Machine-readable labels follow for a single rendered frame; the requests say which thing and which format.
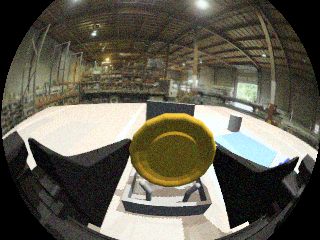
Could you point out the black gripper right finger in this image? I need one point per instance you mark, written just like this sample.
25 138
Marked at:
245 185

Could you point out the yellow plate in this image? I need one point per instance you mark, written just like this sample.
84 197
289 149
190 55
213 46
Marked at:
172 150

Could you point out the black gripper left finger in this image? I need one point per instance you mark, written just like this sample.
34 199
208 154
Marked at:
89 178

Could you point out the black dish rack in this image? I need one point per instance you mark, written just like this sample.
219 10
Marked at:
145 198

